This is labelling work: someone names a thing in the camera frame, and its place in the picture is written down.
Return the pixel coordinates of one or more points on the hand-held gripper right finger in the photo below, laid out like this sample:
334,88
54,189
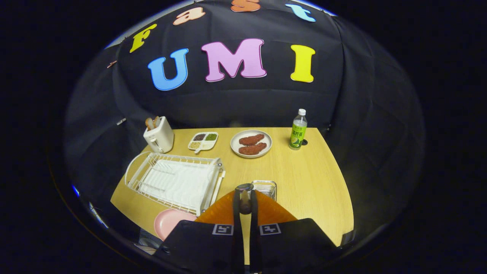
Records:
254,236

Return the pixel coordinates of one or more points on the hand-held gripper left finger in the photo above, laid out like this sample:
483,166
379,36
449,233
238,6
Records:
237,236

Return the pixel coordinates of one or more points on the dark metal spoon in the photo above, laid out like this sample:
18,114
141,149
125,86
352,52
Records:
245,205

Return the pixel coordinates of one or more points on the pink plate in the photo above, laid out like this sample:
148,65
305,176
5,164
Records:
169,222

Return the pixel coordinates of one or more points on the round white plate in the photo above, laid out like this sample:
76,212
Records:
235,146

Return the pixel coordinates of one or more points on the white divided condiment dish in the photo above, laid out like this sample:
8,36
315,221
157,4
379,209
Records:
203,141

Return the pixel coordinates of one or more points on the brown meat piece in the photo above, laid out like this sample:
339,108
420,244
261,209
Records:
251,139
252,149

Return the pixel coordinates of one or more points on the green drink bottle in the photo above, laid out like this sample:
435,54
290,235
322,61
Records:
298,131

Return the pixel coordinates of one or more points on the white toaster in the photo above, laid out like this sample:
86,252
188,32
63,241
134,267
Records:
161,139

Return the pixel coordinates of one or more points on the toast slice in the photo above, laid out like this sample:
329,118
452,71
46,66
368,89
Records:
149,123
156,121

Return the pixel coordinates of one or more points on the white clip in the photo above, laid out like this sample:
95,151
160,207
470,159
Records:
121,121

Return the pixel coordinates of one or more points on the pink clip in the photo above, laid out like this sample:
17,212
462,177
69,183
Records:
112,64

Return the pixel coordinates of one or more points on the black table edge bracket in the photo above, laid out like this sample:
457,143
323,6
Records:
348,238

